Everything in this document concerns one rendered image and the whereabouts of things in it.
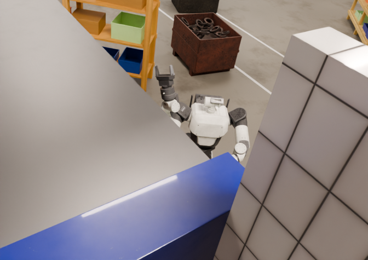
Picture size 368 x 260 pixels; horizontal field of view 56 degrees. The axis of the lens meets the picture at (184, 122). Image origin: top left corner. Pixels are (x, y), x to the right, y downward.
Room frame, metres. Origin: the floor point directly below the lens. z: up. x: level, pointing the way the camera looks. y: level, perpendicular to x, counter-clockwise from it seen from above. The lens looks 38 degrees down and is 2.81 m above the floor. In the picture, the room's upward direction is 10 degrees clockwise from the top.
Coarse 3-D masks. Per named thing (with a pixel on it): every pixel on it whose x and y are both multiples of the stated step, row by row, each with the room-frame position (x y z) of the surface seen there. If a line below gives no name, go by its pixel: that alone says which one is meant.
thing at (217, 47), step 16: (176, 16) 5.32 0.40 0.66; (192, 16) 5.55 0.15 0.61; (208, 16) 5.71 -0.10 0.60; (176, 32) 5.25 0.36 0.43; (192, 32) 4.84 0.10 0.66; (208, 32) 4.96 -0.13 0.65; (224, 32) 5.17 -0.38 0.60; (176, 48) 5.20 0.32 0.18; (192, 48) 4.77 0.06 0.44; (208, 48) 4.71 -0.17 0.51; (224, 48) 4.85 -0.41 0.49; (192, 64) 4.70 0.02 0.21; (208, 64) 4.74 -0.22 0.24; (224, 64) 4.89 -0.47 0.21
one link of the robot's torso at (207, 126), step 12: (192, 96) 2.04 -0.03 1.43; (204, 96) 2.12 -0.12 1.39; (216, 96) 2.15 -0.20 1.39; (192, 108) 1.97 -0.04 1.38; (204, 108) 1.97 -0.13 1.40; (216, 108) 2.00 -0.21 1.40; (192, 120) 1.88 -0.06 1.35; (204, 120) 1.87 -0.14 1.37; (216, 120) 1.89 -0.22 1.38; (228, 120) 1.91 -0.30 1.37; (192, 132) 1.86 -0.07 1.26; (204, 132) 1.86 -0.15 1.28; (216, 132) 1.87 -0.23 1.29; (204, 144) 1.87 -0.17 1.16; (216, 144) 1.91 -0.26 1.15
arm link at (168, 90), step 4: (156, 76) 1.83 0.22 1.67; (160, 76) 1.82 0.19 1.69; (164, 76) 1.81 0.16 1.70; (168, 76) 1.80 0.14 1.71; (172, 76) 1.81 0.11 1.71; (160, 80) 1.82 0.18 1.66; (164, 80) 1.81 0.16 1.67; (168, 80) 1.80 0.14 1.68; (172, 80) 1.82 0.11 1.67; (160, 84) 1.81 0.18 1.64; (164, 84) 1.80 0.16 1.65; (168, 84) 1.79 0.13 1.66; (172, 84) 1.81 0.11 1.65; (160, 88) 1.81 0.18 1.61; (164, 88) 1.79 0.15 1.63; (168, 88) 1.79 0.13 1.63; (172, 88) 1.80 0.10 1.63; (160, 92) 1.80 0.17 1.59; (164, 92) 1.77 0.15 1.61; (168, 92) 1.77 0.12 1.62; (172, 92) 1.79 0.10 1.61
